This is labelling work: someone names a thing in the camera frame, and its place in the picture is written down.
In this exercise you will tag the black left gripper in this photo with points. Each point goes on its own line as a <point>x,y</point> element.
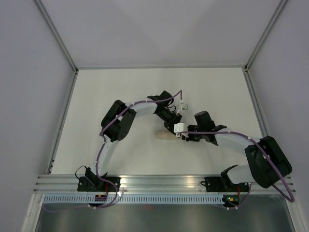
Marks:
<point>174,119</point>

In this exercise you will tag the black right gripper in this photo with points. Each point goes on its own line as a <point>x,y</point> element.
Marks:
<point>190,138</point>

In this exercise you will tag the beige cloth napkin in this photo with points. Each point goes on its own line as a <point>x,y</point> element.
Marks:
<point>164,135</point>

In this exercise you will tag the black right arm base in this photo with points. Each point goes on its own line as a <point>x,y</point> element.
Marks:
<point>220,184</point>

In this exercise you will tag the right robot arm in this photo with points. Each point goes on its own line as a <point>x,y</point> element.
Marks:
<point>266,162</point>

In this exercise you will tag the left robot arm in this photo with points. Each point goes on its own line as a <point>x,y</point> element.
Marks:
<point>119,119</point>

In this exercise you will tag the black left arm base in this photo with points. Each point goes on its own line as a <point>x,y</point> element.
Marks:
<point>97,185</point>

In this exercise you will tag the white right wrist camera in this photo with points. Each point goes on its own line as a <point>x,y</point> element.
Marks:
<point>180,129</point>

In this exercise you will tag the right aluminium frame post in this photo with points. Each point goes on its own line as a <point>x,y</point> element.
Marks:
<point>268,29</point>

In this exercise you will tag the aluminium frame post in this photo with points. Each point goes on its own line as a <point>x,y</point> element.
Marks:
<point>268,29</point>
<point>52,28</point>

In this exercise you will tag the white slotted cable duct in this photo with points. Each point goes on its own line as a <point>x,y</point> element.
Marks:
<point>135,198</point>

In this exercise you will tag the aluminium front rail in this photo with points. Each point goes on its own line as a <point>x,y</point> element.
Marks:
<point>130,184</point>

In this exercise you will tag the left aluminium frame post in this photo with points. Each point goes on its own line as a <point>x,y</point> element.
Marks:
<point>52,28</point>

